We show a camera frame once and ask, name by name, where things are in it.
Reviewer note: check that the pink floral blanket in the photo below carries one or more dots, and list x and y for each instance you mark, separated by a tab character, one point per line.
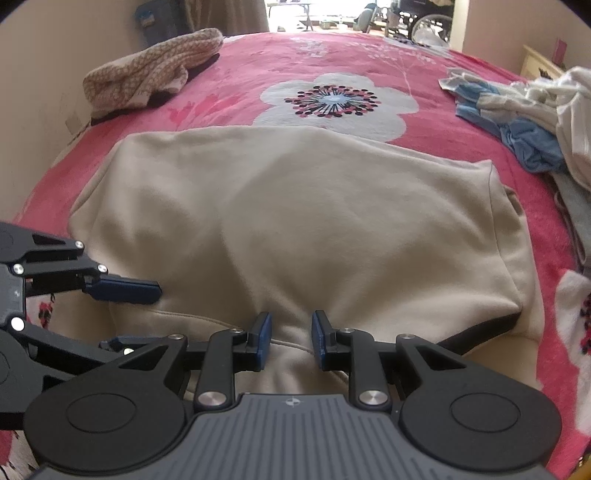
240	83

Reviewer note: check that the blue and white garment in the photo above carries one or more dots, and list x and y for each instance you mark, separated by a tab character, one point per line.
531	143

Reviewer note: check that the wheelchair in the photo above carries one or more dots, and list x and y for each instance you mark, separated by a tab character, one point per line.
429	21

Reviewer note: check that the beige checked knit sweater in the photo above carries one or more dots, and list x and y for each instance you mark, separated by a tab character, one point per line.
147	69

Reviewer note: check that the pile of white blue clothes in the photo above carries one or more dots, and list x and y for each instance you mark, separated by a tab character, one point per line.
572	106

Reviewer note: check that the folding table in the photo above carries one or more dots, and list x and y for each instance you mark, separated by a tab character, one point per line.
304	18

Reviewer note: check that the grey green chair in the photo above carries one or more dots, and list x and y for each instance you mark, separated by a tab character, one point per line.
367	16

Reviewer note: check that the cream nightstand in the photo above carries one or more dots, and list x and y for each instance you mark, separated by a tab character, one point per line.
535	60

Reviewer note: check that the white plastic bag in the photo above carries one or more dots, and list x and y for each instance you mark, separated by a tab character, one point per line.
431	38

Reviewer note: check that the beige zip sweatshirt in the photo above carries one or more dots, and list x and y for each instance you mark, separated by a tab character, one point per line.
300	207

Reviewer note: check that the grey garment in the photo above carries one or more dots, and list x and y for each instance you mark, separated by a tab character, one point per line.
575	207

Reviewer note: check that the blue water jug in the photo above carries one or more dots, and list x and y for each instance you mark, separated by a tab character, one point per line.
154	23

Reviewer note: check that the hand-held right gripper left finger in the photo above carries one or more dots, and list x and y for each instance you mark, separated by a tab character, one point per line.
263	339

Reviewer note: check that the brown curtain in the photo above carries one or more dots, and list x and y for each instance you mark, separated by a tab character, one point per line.
221	14

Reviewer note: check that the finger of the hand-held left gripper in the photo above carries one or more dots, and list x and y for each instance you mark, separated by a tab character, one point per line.
69	348
129	291

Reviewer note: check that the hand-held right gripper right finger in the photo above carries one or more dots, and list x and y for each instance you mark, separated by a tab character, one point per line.
317	341

